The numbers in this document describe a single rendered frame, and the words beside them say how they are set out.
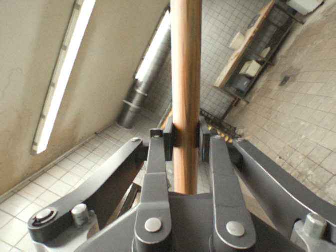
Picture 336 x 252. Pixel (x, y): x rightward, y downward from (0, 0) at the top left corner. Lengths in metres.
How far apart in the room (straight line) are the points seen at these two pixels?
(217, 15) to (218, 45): 0.76
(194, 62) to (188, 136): 0.08
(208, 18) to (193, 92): 5.29
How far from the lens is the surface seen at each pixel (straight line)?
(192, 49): 0.17
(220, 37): 5.38
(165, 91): 5.21
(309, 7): 5.18
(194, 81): 0.17
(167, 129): 0.16
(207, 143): 0.16
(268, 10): 4.94
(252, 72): 4.82
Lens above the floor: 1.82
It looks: 4 degrees down
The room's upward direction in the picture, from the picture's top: 61 degrees counter-clockwise
